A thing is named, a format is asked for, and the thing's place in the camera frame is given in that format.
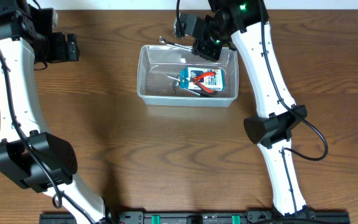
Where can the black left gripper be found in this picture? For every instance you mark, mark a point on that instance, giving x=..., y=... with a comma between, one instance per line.
x=72, y=47

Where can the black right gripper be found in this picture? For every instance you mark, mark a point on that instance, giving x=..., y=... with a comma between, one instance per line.
x=206, y=48

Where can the silver wrench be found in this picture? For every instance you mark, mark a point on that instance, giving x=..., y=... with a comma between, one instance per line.
x=164, y=41

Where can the blue white screwdriver box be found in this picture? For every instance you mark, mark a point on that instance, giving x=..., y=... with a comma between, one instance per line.
x=216, y=83

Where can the red handled pliers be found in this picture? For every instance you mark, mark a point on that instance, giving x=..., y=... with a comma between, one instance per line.
x=196, y=81

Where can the screwdriver yellow collar black handle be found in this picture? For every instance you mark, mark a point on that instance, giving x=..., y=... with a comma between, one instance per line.
x=173, y=78

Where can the clear plastic container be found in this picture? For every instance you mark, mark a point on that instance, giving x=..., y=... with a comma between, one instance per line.
x=157, y=61

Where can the small claw hammer black handle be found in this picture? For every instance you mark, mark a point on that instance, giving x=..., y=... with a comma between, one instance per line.
x=176, y=85

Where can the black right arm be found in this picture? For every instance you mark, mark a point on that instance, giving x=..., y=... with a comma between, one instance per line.
x=244, y=26

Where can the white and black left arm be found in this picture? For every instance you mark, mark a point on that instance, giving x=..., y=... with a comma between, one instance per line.
x=30, y=155

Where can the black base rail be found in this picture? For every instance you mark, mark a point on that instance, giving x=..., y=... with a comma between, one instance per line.
x=250, y=217

